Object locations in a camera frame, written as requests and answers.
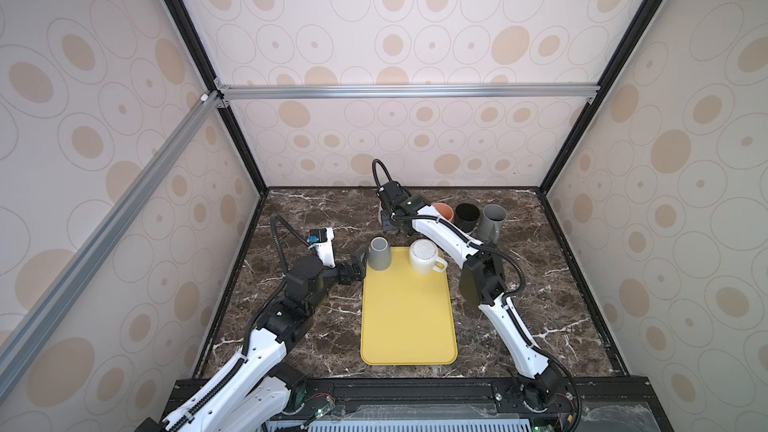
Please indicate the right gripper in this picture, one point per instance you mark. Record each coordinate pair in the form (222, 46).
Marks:
(384, 218)

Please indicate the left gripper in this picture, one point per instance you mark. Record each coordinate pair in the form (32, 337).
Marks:
(357, 270)

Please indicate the peach and cream mug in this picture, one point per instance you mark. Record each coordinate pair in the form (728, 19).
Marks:
(445, 211)

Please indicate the white ribbed mug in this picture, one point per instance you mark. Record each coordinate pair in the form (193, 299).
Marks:
(424, 257)

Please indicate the black mug white base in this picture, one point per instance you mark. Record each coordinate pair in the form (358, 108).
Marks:
(466, 217)

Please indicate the large grey mug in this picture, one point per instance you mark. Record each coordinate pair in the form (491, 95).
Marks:
(491, 222)

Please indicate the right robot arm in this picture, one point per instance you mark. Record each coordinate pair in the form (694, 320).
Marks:
(489, 279)

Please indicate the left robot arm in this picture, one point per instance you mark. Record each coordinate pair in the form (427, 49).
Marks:
(246, 392)

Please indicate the small grey mug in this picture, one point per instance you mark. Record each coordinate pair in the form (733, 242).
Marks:
(379, 254)

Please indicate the yellow plastic tray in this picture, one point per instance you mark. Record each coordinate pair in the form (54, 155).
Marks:
(407, 317)

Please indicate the green lit circuit board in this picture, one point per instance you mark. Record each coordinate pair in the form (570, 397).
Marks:
(319, 405)

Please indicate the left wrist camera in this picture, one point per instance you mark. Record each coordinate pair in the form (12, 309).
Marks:
(320, 242)

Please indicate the back aluminium rail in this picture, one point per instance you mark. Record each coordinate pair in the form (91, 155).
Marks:
(227, 93)

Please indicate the aluminium rail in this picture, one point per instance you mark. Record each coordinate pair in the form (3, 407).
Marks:
(227, 93)
(39, 324)

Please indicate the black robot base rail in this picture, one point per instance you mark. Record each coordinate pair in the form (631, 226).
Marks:
(476, 404)

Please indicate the left aluminium rail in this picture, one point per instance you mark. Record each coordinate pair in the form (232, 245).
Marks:
(39, 324)

